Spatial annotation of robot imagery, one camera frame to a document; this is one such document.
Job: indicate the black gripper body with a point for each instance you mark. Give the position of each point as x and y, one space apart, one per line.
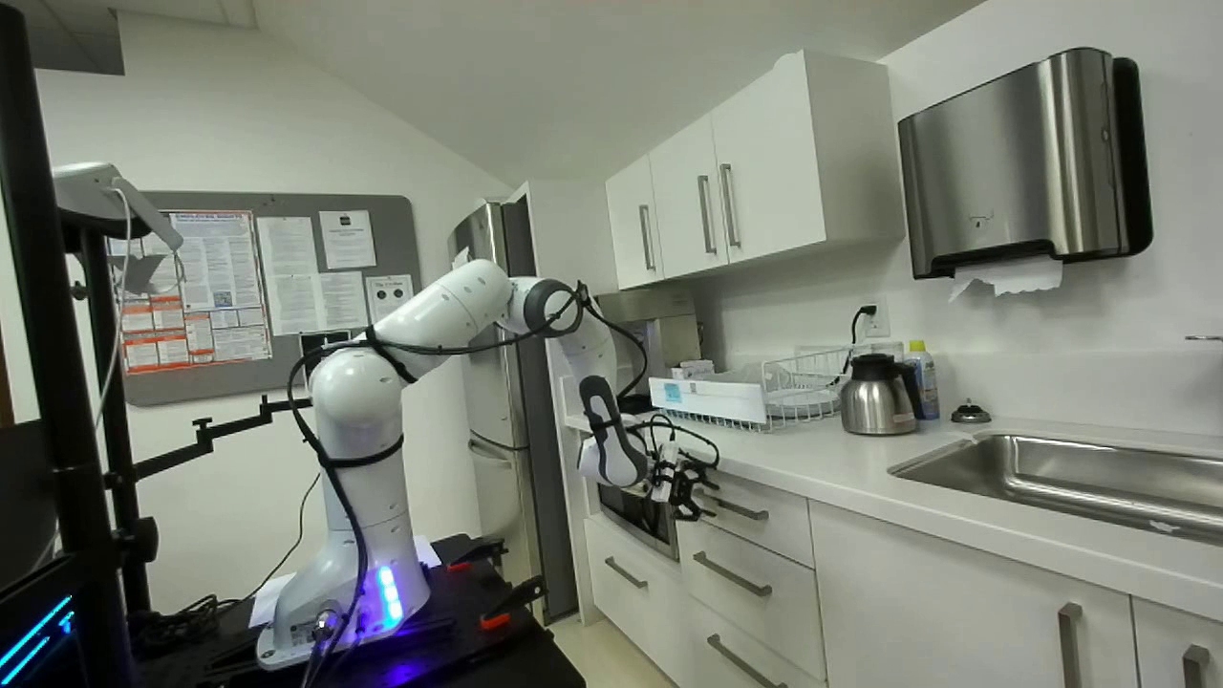
671 477

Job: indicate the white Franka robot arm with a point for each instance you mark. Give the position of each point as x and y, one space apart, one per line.
356 406

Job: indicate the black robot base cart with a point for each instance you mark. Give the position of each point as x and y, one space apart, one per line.
484 653

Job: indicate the black built-in microwave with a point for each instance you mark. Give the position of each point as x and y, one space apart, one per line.
630 527

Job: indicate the flat black countertop item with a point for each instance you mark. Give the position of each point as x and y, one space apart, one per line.
638 406

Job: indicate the white box blue label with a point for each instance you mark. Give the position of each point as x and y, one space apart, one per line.
707 401

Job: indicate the stainless steel refrigerator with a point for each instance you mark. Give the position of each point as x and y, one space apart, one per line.
499 425

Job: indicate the stainless steel kettle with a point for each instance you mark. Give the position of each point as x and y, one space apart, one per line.
881 403

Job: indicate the blue yellow carton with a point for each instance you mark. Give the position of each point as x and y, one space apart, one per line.
924 383

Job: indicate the white upper cabinet door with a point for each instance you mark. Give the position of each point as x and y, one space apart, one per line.
677 206
779 159
625 232

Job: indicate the wide white cabinet door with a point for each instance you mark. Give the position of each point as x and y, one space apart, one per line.
941 615

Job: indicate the white upper cabinet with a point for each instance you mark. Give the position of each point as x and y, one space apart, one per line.
861 156

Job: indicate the white paper towel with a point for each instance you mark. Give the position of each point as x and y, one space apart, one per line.
1012 277

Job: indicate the stainless steel sink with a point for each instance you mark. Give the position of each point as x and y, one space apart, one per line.
1082 480

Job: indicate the small white notice sheet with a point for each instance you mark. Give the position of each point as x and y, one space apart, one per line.
346 238

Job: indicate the long white paper sheet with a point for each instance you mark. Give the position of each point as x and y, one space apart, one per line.
289 272

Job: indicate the steel paper towel dispenser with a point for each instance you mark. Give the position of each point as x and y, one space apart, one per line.
1006 165

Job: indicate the white base cabinet door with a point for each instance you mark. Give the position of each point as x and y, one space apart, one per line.
1168 655

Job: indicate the grey bulletin board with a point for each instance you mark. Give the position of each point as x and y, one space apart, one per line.
178 389

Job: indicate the grey angled metal plate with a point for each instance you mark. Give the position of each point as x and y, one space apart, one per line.
95 193

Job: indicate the black monitor blue lines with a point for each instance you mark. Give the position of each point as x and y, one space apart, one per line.
39 635

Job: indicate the black stand frame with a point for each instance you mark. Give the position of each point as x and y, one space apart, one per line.
39 318

